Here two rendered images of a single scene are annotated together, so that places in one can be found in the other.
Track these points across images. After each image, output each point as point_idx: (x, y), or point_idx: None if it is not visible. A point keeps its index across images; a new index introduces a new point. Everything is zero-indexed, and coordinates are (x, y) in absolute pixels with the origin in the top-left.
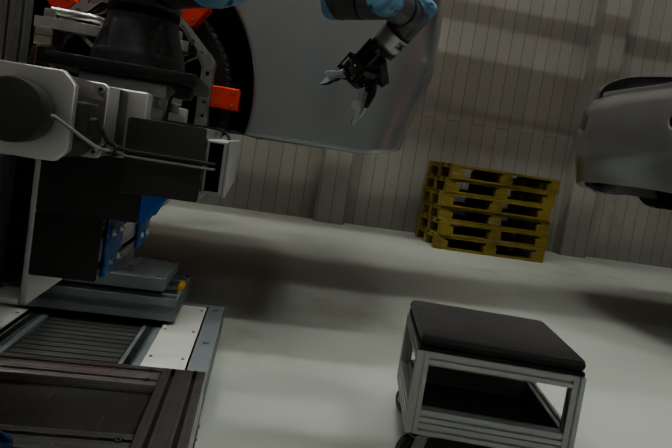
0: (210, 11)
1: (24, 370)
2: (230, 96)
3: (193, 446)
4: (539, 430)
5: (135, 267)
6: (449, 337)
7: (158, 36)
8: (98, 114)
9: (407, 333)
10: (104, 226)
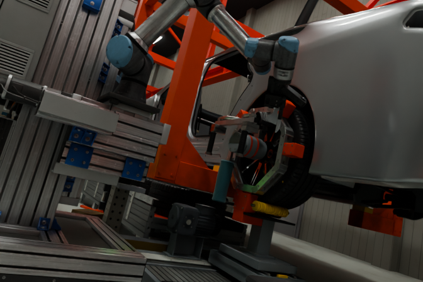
0: (291, 106)
1: (106, 235)
2: (291, 147)
3: None
4: None
5: (259, 256)
6: (259, 281)
7: (122, 85)
8: (21, 87)
9: None
10: (68, 144)
